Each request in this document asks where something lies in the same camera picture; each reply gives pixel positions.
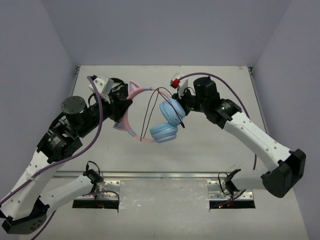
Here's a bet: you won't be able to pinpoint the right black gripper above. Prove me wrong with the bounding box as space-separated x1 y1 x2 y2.
169 87 208 118

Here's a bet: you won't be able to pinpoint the pink blue cat-ear headphones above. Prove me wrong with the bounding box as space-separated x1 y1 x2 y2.
113 81 186 144

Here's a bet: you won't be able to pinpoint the thin black headphone cable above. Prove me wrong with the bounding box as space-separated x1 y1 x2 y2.
139 87 186 142

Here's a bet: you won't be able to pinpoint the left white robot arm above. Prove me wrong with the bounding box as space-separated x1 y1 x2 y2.
0 94 133 235

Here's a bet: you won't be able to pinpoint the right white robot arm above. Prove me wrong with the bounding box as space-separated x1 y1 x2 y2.
176 77 306 198

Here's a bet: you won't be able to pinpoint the black headphones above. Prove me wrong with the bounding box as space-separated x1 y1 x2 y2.
111 77 129 99

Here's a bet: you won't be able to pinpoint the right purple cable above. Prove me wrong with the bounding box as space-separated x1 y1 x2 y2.
178 71 258 203

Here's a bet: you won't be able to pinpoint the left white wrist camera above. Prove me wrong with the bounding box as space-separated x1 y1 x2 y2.
87 75 114 104

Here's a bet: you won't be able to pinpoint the right wrist camera red white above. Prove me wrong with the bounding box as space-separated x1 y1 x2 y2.
170 73 189 99

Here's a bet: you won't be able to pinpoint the left black base cable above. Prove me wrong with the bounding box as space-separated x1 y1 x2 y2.
84 161 105 185

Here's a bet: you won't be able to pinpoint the black base cable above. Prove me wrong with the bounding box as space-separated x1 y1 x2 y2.
217 168 242 198
84 161 105 185

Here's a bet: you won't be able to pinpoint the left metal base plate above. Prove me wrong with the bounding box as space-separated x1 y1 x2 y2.
76 179 121 201

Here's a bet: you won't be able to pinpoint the metal base plate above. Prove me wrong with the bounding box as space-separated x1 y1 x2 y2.
76 179 121 201
207 178 254 201

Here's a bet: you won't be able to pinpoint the right black base cable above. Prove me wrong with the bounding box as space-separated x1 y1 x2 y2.
217 168 242 198

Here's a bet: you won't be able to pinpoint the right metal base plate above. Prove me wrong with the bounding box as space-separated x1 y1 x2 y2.
207 178 254 201

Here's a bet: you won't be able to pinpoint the aluminium table rail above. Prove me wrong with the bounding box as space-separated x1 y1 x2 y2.
52 170 263 179

